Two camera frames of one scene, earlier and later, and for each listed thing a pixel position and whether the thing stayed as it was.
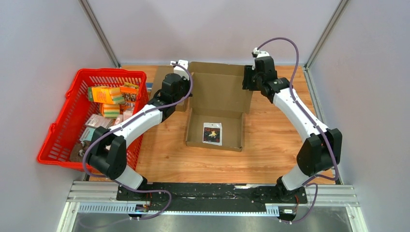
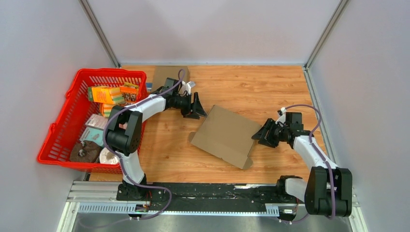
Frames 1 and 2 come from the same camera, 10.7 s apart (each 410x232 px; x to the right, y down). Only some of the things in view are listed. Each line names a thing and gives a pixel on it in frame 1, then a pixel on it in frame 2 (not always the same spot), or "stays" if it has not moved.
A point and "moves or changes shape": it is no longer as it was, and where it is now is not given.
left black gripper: [187, 82] -> [197, 108]
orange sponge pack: [108, 95] stays
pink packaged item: [96, 120] stays
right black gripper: [246, 84] -> [261, 133]
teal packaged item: [87, 134] stays
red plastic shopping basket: [76, 110] stays
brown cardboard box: [216, 105] moves or changes shape
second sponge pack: [111, 110] stays
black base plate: [202, 194] stays
